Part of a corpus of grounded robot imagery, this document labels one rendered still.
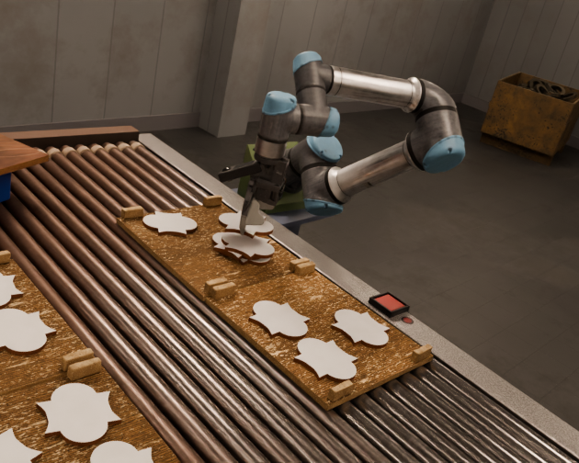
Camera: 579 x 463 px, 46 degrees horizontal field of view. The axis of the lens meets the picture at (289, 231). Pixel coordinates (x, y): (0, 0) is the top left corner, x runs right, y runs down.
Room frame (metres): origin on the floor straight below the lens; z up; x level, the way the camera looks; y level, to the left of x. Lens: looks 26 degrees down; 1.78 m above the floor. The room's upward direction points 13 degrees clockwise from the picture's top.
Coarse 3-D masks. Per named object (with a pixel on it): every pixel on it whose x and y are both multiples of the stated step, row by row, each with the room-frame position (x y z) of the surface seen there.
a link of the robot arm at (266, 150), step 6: (258, 138) 1.57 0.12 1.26; (258, 144) 1.56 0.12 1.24; (264, 144) 1.55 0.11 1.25; (270, 144) 1.55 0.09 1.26; (276, 144) 1.55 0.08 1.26; (282, 144) 1.56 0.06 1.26; (258, 150) 1.56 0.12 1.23; (264, 150) 1.55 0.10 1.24; (270, 150) 1.55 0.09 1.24; (276, 150) 1.55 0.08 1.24; (282, 150) 1.57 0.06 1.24; (264, 156) 1.55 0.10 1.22; (270, 156) 1.55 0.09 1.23; (276, 156) 1.55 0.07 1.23; (282, 156) 1.57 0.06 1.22
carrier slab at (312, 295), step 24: (240, 288) 1.40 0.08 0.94; (264, 288) 1.42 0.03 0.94; (288, 288) 1.45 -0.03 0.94; (312, 288) 1.48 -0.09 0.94; (336, 288) 1.51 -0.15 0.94; (216, 312) 1.30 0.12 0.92; (240, 312) 1.30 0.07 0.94; (312, 312) 1.37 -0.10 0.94; (360, 312) 1.42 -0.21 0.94; (264, 336) 1.23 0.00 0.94; (312, 336) 1.27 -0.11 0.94; (336, 336) 1.29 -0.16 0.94; (288, 360) 1.16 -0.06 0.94; (360, 360) 1.23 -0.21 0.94; (384, 360) 1.25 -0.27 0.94; (408, 360) 1.27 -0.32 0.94; (312, 384) 1.11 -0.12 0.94; (336, 384) 1.12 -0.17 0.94; (360, 384) 1.14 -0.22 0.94
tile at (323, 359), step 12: (300, 348) 1.20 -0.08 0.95; (312, 348) 1.21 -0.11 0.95; (324, 348) 1.22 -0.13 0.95; (336, 348) 1.23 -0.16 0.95; (300, 360) 1.16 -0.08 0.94; (312, 360) 1.17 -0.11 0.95; (324, 360) 1.18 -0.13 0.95; (336, 360) 1.19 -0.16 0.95; (348, 360) 1.20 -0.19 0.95; (312, 372) 1.14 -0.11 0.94; (324, 372) 1.14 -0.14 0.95; (336, 372) 1.15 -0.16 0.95; (348, 372) 1.16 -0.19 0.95
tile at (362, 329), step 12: (336, 312) 1.38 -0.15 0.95; (348, 312) 1.39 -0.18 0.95; (336, 324) 1.33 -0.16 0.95; (348, 324) 1.34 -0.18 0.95; (360, 324) 1.35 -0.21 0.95; (372, 324) 1.36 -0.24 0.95; (348, 336) 1.30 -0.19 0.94; (360, 336) 1.30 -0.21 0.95; (372, 336) 1.31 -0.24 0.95; (384, 336) 1.32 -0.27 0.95
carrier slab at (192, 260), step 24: (144, 216) 1.65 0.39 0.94; (192, 216) 1.72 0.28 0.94; (216, 216) 1.76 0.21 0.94; (144, 240) 1.52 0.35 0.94; (168, 240) 1.55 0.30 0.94; (192, 240) 1.58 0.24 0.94; (168, 264) 1.43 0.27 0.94; (192, 264) 1.46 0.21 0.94; (216, 264) 1.49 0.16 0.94; (240, 264) 1.52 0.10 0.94; (288, 264) 1.58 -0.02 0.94; (192, 288) 1.36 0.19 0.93
